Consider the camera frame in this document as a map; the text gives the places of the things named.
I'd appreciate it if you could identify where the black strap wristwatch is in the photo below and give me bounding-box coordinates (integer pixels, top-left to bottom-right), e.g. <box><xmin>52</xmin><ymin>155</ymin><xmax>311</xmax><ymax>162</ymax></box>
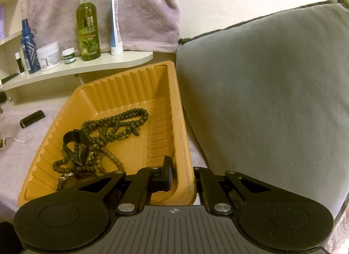
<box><xmin>56</xmin><ymin>171</ymin><xmax>97</xmax><ymax>191</ymax></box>

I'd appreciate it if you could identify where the white cream jar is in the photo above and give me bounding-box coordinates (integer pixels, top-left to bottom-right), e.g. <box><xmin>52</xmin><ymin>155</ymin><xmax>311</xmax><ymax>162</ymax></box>
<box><xmin>36</xmin><ymin>42</ymin><xmax>62</xmax><ymax>71</ymax></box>

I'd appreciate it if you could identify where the green olive spray bottle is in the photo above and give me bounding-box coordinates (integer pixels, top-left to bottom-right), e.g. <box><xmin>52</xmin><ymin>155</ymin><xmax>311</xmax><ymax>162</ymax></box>
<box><xmin>76</xmin><ymin>0</ymin><xmax>101</xmax><ymax>61</ymax></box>

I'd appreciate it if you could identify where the brown bead necklace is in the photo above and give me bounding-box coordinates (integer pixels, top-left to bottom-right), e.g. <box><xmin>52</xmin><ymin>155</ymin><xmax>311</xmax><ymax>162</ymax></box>
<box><xmin>89</xmin><ymin>146</ymin><xmax>125</xmax><ymax>175</ymax></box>

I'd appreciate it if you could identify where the small green-label jar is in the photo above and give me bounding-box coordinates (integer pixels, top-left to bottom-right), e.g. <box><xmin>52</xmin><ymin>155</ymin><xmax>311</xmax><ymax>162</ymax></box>
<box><xmin>62</xmin><ymin>47</ymin><xmax>76</xmax><ymax>64</ymax></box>

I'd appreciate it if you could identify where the orange plastic tray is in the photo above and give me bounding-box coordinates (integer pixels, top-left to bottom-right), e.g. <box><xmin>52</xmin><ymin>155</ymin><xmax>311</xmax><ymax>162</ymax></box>
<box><xmin>17</xmin><ymin>61</ymin><xmax>196</xmax><ymax>206</ymax></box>

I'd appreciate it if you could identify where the black wide bracelet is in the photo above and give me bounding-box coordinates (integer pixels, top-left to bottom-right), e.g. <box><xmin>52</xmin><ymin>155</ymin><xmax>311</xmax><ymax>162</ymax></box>
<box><xmin>62</xmin><ymin>129</ymin><xmax>91</xmax><ymax>168</ymax></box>

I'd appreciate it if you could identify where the blue spray bottle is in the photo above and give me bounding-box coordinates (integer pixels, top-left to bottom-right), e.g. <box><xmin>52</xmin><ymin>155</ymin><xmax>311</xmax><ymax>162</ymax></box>
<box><xmin>21</xmin><ymin>18</ymin><xmax>40</xmax><ymax>74</ymax></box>

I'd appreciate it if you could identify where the grey cushion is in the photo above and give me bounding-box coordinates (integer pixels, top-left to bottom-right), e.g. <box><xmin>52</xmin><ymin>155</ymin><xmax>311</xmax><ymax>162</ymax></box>
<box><xmin>176</xmin><ymin>0</ymin><xmax>348</xmax><ymax>216</ymax></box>

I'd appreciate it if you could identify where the black white lip balm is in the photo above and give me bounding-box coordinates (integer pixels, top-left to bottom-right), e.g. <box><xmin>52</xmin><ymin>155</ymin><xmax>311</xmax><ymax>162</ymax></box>
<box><xmin>15</xmin><ymin>52</ymin><xmax>25</xmax><ymax>75</ymax></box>

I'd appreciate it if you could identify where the lilac hanging towel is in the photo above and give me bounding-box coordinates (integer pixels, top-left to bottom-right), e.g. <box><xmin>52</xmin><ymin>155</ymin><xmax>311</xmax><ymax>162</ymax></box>
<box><xmin>21</xmin><ymin>0</ymin><xmax>180</xmax><ymax>53</ymax></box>

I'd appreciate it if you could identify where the blue white tube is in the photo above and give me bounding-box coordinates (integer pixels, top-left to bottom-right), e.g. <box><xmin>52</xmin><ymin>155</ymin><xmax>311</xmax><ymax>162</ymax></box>
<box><xmin>111</xmin><ymin>0</ymin><xmax>123</xmax><ymax>56</ymax></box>

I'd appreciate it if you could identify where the cream corner shelf unit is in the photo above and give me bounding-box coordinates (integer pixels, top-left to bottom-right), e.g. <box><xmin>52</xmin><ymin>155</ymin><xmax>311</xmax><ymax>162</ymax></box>
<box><xmin>1</xmin><ymin>0</ymin><xmax>153</xmax><ymax>101</ymax></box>

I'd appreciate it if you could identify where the dark green bead necklace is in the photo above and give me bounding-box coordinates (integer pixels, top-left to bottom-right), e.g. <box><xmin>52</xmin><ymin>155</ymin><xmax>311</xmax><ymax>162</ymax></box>
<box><xmin>52</xmin><ymin>107</ymin><xmax>149</xmax><ymax>174</ymax></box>

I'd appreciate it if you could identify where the lilac fleece table cover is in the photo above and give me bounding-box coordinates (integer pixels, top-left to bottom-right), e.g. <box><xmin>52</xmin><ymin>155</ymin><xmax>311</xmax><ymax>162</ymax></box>
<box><xmin>0</xmin><ymin>103</ymin><xmax>211</xmax><ymax>222</ymax></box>

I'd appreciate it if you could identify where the black cylinder case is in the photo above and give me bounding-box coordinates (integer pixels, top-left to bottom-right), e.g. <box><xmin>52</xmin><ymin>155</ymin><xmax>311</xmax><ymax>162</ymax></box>
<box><xmin>19</xmin><ymin>110</ymin><xmax>46</xmax><ymax>129</ymax></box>

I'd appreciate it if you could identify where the lilac lotion tube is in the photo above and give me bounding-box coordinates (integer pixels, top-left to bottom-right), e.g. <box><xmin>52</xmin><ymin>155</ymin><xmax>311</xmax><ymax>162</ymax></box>
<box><xmin>0</xmin><ymin>4</ymin><xmax>6</xmax><ymax>40</ymax></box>

